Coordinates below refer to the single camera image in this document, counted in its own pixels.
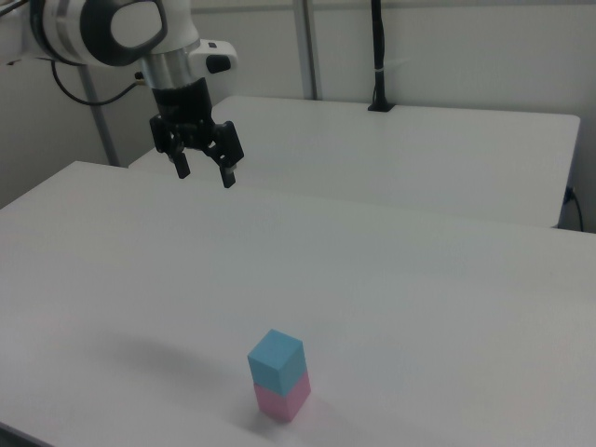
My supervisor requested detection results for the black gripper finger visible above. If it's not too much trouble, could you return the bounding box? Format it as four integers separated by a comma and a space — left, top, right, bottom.
149, 114, 191, 180
204, 120, 246, 190

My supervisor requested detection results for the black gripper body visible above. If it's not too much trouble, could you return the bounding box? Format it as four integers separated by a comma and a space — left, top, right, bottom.
152, 77, 218, 150

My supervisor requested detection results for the blue foam cube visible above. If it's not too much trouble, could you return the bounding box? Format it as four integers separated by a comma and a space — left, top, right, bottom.
246, 328, 305, 397

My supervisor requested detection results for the pink foam cube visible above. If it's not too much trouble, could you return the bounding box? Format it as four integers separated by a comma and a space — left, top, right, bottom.
253, 372, 312, 424

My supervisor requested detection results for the white table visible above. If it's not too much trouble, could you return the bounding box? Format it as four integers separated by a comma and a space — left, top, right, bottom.
128, 95, 582, 230

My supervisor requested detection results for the grey metal partition post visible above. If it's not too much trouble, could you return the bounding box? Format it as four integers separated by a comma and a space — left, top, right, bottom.
81, 64, 120, 168
292, 0, 322, 100

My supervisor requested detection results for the thin dark wrist cable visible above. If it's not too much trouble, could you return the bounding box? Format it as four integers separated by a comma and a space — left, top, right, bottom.
49, 60, 143, 107

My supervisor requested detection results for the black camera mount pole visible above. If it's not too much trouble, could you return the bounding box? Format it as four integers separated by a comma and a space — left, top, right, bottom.
367, 0, 397, 113

